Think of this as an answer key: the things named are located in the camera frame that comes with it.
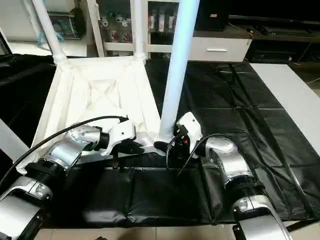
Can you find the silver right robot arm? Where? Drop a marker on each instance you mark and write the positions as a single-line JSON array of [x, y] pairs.
[[230, 170]]

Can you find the black low cabinet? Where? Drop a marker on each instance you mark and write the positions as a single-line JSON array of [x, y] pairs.
[[270, 20]]

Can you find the white plastic table top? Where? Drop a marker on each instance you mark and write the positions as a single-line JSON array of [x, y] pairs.
[[100, 90]]

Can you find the black plastic mat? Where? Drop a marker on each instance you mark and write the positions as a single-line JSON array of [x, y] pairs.
[[240, 115]]

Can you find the white glass-door cabinet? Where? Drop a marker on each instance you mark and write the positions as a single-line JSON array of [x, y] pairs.
[[120, 46]]

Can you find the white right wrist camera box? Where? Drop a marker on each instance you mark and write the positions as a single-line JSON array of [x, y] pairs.
[[189, 127]]

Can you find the light blue plastic object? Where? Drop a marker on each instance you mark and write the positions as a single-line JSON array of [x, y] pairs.
[[64, 25]]

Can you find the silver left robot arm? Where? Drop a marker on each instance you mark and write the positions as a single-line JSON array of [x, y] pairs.
[[55, 160]]

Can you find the white drawer unit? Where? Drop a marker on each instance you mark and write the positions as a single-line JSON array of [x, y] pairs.
[[217, 49]]

